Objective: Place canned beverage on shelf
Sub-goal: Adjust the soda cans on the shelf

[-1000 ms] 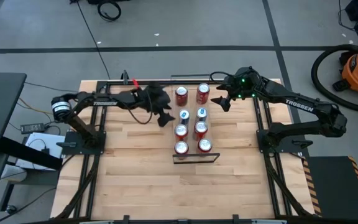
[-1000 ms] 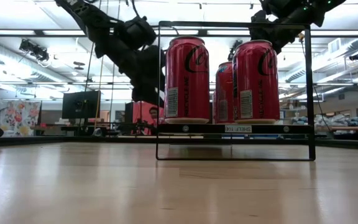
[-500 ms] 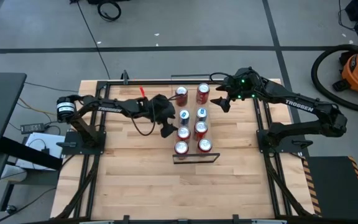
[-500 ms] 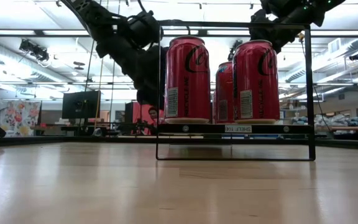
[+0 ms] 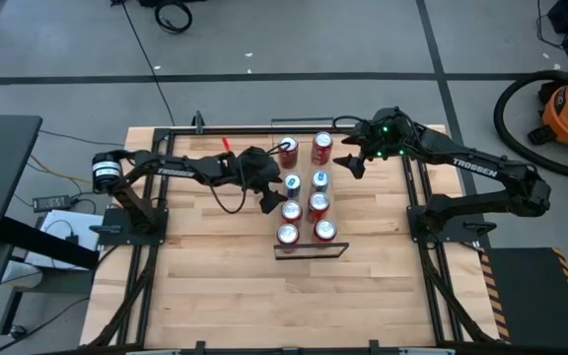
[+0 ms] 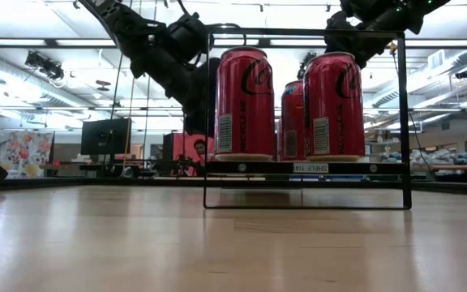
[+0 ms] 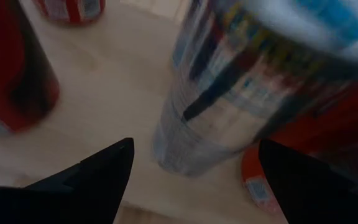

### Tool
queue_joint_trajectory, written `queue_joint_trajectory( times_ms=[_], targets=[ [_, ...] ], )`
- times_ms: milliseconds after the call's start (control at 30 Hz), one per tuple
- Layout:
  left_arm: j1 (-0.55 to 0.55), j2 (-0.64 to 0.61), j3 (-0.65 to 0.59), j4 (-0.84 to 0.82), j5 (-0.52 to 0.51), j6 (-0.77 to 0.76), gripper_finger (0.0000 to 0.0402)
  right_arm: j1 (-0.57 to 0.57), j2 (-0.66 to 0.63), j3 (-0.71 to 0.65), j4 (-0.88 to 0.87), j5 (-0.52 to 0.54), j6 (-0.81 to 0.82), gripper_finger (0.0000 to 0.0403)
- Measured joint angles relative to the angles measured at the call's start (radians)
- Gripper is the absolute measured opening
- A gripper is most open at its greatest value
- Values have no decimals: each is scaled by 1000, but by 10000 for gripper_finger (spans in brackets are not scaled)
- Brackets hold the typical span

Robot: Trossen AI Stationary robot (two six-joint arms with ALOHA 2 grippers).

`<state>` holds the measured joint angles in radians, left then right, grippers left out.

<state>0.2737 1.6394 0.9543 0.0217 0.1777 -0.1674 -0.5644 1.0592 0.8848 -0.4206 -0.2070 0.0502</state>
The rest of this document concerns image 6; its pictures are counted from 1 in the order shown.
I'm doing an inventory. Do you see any red Coke Zero can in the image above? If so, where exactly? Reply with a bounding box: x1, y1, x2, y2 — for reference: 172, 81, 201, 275
302, 51, 366, 162
213, 46, 276, 162

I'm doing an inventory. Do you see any black computer monitor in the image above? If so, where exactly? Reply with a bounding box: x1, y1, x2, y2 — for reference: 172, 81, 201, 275
80, 117, 132, 156

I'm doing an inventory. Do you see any red Coke can shelf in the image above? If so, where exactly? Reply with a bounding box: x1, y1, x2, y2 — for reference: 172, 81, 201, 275
280, 79, 306, 161

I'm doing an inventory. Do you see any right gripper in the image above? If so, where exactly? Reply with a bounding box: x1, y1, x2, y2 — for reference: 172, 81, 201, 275
324, 11, 396, 69

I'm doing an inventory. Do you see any wooden background table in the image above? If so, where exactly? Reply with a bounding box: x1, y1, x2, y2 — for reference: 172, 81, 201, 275
413, 163, 467, 174

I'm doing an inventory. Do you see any person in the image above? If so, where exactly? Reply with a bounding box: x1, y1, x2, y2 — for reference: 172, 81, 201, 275
191, 139, 209, 176

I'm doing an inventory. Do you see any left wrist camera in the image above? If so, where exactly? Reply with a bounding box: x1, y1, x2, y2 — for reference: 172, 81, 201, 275
166, 11, 212, 62

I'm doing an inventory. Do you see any black aluminium table frame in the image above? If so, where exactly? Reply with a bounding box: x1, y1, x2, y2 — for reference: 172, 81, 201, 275
0, 174, 467, 198

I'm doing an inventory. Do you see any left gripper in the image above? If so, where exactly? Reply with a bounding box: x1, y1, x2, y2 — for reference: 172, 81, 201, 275
176, 56, 218, 137

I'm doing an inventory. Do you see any red panel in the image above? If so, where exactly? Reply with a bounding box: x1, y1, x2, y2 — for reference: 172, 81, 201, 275
172, 132, 217, 176

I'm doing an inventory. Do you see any floral cloth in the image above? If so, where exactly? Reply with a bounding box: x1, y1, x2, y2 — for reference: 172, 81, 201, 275
0, 129, 55, 179

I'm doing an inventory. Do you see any black ceiling camera cluster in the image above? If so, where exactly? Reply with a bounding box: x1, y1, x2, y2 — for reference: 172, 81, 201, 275
24, 50, 65, 81

